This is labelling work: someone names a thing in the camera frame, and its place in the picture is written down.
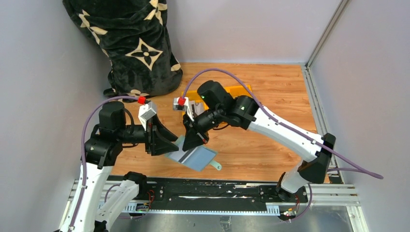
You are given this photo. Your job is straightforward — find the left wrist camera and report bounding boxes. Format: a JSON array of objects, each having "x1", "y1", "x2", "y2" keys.
[{"x1": 138, "y1": 101, "x2": 158, "y2": 130}]

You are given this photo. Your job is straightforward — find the purple cable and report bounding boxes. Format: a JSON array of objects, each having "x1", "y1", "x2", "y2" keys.
[
  {"x1": 182, "y1": 68, "x2": 384, "y2": 180},
  {"x1": 67, "y1": 95, "x2": 140, "y2": 232}
]

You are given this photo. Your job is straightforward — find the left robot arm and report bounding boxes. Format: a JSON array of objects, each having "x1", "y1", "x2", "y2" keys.
[{"x1": 60, "y1": 100, "x2": 178, "y2": 232}]

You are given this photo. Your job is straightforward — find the black floral blanket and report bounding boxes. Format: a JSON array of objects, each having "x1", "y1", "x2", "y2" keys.
[{"x1": 62, "y1": 0, "x2": 183, "y2": 98}]

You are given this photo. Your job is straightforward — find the white cards in bin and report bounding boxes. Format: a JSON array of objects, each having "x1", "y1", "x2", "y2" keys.
[{"x1": 189, "y1": 101, "x2": 205, "y2": 117}]

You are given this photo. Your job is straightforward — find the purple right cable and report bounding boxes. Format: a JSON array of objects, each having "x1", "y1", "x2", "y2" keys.
[{"x1": 182, "y1": 68, "x2": 384, "y2": 180}]

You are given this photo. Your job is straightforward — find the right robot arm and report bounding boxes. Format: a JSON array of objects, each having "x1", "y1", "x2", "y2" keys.
[{"x1": 175, "y1": 80, "x2": 336, "y2": 202}]

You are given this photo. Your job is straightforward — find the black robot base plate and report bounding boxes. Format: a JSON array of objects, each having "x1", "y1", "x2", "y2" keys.
[{"x1": 135, "y1": 177, "x2": 308, "y2": 213}]

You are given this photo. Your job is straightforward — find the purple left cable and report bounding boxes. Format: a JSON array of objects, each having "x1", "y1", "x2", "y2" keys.
[{"x1": 67, "y1": 95, "x2": 140, "y2": 232}]

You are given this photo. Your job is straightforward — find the yellow bin with white cards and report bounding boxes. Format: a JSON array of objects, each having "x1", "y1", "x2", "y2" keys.
[{"x1": 186, "y1": 90, "x2": 208, "y2": 110}]

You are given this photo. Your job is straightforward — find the grey card with magnetic stripe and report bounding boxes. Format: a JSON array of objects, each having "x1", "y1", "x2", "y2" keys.
[{"x1": 168, "y1": 147, "x2": 200, "y2": 163}]

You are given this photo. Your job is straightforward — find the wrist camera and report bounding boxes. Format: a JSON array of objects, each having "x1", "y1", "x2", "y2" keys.
[
  {"x1": 138, "y1": 101, "x2": 158, "y2": 130},
  {"x1": 173, "y1": 97, "x2": 194, "y2": 121}
]

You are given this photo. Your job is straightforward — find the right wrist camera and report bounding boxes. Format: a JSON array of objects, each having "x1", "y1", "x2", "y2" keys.
[{"x1": 173, "y1": 97, "x2": 194, "y2": 121}]

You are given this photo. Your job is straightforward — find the aluminium frame rail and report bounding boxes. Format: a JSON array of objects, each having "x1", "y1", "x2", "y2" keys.
[{"x1": 302, "y1": 0, "x2": 351, "y2": 70}]

